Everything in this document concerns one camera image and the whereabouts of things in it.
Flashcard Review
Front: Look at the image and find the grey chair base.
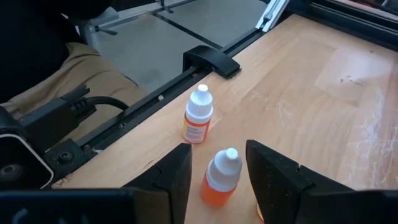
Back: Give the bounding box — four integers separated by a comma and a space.
74, 6, 121, 54

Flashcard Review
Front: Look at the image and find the black frame bracket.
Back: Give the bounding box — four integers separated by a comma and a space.
182, 45, 243, 80

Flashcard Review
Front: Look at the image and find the silver aluminium bar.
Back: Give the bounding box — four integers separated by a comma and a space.
254, 0, 292, 34

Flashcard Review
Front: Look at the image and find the black camera cable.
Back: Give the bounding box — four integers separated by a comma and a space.
83, 95, 130, 112

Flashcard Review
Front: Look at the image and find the person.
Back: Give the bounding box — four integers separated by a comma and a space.
0, 0, 149, 141

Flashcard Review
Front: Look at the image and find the black aluminium table frame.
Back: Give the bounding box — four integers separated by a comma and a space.
43, 0, 398, 190

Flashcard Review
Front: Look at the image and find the orange dropper bottle white cap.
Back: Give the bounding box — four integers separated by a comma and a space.
182, 83, 215, 145
200, 147, 243, 208

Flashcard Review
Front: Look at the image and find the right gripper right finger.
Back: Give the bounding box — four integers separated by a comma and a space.
246, 139, 355, 224

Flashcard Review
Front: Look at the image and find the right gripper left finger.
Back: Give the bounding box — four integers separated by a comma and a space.
121, 143, 193, 224

